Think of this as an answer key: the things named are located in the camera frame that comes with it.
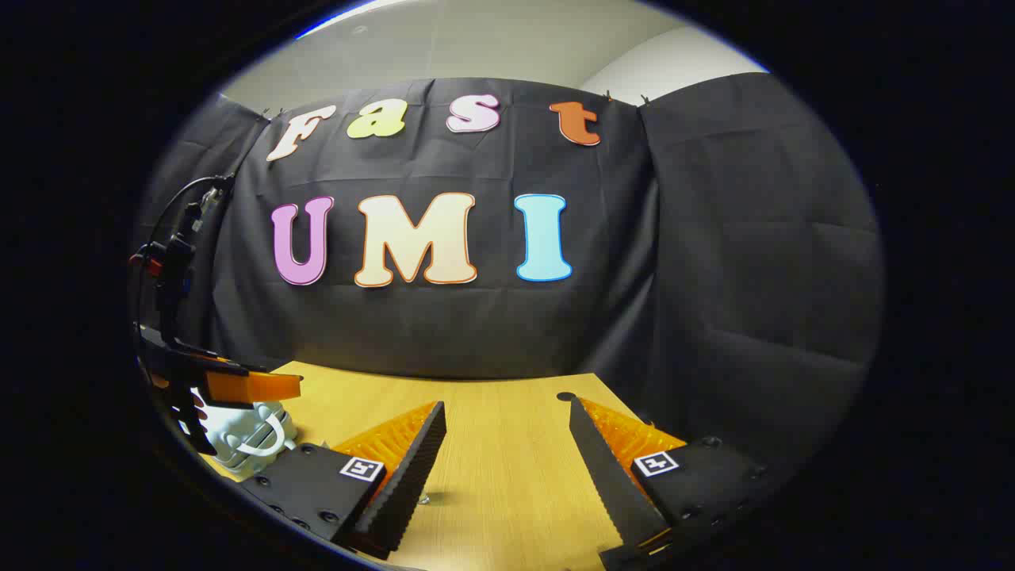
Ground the pale blue suitcase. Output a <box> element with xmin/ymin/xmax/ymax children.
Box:
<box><xmin>197</xmin><ymin>399</ymin><xmax>300</xmax><ymax>482</ymax></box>

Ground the black backdrop cloth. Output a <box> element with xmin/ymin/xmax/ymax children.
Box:
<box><xmin>135</xmin><ymin>73</ymin><xmax>885</xmax><ymax>492</ymax></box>

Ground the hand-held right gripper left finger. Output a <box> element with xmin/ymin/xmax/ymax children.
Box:
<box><xmin>238</xmin><ymin>400</ymin><xmax>447</xmax><ymax>561</ymax></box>

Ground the black cable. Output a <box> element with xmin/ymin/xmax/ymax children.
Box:
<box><xmin>135</xmin><ymin>176</ymin><xmax>235</xmax><ymax>334</ymax></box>

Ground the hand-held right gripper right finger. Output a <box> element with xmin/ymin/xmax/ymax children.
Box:
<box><xmin>568</xmin><ymin>396</ymin><xmax>774</xmax><ymax>571</ymax></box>

